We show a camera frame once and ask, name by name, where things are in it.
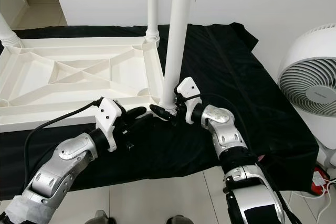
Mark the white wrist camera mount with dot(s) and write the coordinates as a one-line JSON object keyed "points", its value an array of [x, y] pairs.
{"points": [[109, 111], [186, 86]]}

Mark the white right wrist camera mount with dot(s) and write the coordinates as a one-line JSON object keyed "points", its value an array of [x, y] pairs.
{"points": [[186, 86]]}

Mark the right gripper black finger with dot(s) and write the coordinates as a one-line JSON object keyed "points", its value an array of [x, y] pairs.
{"points": [[161, 112]]}

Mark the white round fan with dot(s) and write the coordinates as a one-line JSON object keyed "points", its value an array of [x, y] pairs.
{"points": [[312, 82]]}

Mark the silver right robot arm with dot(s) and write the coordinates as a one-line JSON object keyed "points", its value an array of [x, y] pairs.
{"points": [[226, 127]]}

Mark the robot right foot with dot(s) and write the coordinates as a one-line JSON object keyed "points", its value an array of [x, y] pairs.
{"points": [[181, 220]]}

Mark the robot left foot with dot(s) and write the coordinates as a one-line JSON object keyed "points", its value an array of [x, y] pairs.
{"points": [[100, 217]]}

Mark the white plastic table top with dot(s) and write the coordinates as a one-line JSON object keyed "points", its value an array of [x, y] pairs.
{"points": [[42, 82]]}

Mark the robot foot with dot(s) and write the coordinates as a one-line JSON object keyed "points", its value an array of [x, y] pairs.
{"points": [[181, 220], [100, 217]]}

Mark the black cloth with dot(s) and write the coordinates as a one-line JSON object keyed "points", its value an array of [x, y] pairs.
{"points": [[241, 66]]}

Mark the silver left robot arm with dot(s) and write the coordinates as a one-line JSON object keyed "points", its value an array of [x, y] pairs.
{"points": [[68, 158]]}

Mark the pink plastic stool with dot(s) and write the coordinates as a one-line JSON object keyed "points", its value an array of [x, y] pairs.
{"points": [[261, 157]]}

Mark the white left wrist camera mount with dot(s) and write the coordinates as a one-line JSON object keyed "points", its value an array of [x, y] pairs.
{"points": [[109, 111]]}

